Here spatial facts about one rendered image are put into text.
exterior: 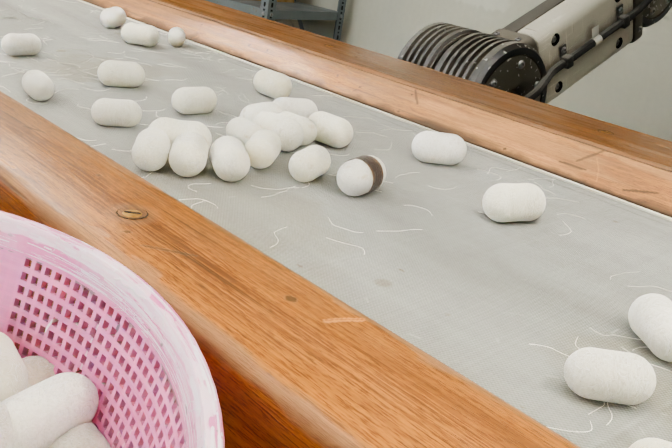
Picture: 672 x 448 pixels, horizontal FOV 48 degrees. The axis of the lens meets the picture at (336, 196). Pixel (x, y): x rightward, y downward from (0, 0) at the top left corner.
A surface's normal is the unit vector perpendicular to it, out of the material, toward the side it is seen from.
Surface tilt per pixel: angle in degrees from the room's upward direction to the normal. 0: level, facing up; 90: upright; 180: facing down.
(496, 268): 0
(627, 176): 45
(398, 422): 0
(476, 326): 0
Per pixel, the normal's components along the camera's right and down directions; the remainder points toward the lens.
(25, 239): -0.32, 0.00
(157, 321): -0.76, -0.18
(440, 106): -0.39, -0.56
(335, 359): 0.15, -0.93
